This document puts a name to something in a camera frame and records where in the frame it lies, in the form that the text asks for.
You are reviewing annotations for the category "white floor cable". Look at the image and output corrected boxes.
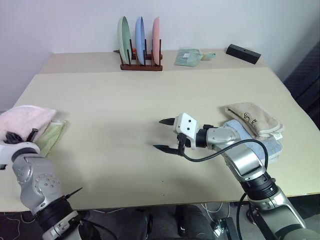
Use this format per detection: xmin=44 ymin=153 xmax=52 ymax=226
xmin=201 ymin=201 xmax=227 ymax=219

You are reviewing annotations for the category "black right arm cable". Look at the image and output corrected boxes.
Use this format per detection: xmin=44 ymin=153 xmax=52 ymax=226
xmin=181 ymin=139 xmax=270 ymax=166

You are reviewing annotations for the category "green plate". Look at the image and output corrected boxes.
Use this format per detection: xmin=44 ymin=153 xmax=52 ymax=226
xmin=117 ymin=16 xmax=132 ymax=65

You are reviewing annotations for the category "beige folded towel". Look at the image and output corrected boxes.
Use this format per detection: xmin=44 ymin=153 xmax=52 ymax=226
xmin=219 ymin=101 xmax=285 ymax=139

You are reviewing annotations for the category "black rectangular box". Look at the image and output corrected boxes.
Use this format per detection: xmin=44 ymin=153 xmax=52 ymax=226
xmin=225 ymin=43 xmax=262 ymax=66

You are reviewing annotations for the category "green packaged cloth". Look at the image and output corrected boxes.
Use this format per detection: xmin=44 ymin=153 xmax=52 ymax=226
xmin=174 ymin=47 xmax=202 ymax=67

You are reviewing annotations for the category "dark wooden dish rack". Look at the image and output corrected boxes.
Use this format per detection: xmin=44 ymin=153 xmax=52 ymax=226
xmin=119 ymin=38 xmax=164 ymax=72

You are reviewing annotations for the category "blue plate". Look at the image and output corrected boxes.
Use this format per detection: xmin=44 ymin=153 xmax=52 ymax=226
xmin=135 ymin=16 xmax=147 ymax=66

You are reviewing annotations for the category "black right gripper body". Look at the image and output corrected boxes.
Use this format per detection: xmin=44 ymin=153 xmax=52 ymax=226
xmin=175 ymin=133 xmax=190 ymax=156

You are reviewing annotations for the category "dark woven chair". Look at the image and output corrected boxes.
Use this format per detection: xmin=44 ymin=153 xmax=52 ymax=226
xmin=283 ymin=46 xmax=320 ymax=118

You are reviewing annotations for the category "pink fluffy towel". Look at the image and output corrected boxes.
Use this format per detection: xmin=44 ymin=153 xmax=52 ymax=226
xmin=0 ymin=104 xmax=58 ymax=141

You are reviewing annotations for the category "pink plate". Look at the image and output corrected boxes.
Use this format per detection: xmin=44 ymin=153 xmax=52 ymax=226
xmin=152 ymin=16 xmax=162 ymax=66

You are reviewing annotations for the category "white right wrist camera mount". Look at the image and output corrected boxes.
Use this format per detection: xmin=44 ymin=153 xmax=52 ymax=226
xmin=173 ymin=112 xmax=201 ymax=150

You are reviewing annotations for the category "light green folded towel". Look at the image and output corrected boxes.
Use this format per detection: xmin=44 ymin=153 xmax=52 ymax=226
xmin=36 ymin=119 xmax=68 ymax=158

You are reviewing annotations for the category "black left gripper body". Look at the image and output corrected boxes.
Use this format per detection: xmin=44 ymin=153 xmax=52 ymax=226
xmin=3 ymin=131 xmax=25 ymax=145

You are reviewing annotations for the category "light blue folded towel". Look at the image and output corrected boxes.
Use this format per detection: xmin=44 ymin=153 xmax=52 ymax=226
xmin=222 ymin=119 xmax=284 ymax=165

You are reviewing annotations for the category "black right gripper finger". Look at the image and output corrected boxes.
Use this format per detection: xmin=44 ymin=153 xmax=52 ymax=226
xmin=158 ymin=117 xmax=177 ymax=127
xmin=152 ymin=144 xmax=181 ymax=156

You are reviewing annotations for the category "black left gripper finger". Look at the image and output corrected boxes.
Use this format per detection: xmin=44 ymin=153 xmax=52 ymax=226
xmin=29 ymin=128 xmax=40 ymax=142

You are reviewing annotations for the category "black power adapter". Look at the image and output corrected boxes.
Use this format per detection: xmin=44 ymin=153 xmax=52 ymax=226
xmin=211 ymin=216 xmax=236 ymax=237

